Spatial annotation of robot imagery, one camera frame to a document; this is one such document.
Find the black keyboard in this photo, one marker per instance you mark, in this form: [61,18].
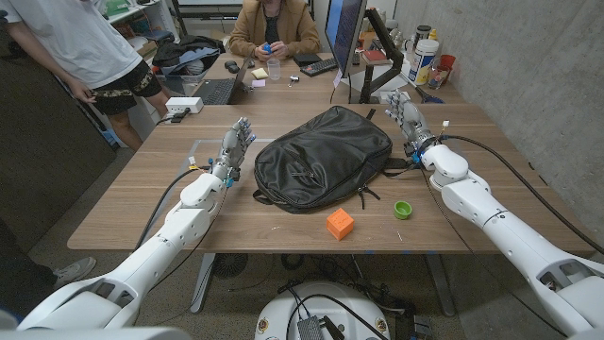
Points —
[319,66]

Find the black wallet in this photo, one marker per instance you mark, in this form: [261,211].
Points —
[307,59]

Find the pink note on monitor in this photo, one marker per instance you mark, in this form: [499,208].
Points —
[337,78]

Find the white power strip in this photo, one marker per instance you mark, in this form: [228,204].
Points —
[184,105]

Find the black clothing pile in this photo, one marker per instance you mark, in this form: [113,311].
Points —
[184,52]

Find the yellow sticky note pad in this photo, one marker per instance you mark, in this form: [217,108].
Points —
[259,73]

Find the grey table leg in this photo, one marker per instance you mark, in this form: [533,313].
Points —
[439,283]

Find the small blue ball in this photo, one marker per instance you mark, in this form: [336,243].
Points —
[267,48]

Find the white wipes canister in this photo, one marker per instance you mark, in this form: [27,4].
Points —
[422,61]

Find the clear plastic cup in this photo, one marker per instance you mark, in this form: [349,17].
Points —
[273,70]

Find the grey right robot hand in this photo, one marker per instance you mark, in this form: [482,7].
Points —
[411,123]

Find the black backpack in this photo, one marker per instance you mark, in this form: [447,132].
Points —
[321,156]

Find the black lidded jar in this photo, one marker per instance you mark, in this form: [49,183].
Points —
[423,33]

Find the white robot torso base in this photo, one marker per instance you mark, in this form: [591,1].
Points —
[283,311]

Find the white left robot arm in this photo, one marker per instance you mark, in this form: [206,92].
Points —
[156,255]

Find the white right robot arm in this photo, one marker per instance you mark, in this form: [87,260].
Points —
[509,236]

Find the black computer mouse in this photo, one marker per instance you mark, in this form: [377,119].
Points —
[232,66]

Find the orange block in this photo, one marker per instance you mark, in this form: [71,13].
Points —
[340,224]

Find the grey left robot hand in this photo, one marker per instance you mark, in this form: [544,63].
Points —
[231,148]

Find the red book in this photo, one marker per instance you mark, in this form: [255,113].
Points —
[374,56]

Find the computer monitor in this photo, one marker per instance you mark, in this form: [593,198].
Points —
[347,33]

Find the white box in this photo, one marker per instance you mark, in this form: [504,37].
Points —
[383,96]

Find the white table leg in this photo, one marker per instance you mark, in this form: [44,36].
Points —
[202,283]

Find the person in white t-shirt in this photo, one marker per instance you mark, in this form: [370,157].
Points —
[75,38]

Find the grey sneaker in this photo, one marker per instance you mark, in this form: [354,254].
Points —
[73,271]

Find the pink sticky note pad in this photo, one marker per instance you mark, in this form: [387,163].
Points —
[258,83]

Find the red cup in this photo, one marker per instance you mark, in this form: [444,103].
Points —
[447,63]

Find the white shelf unit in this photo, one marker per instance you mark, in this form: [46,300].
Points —
[146,23]

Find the metal keys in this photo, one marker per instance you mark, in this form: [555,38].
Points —
[293,79]

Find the black laptop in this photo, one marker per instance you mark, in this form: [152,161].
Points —
[219,90]

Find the person in tan jacket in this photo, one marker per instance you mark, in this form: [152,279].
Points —
[290,26]

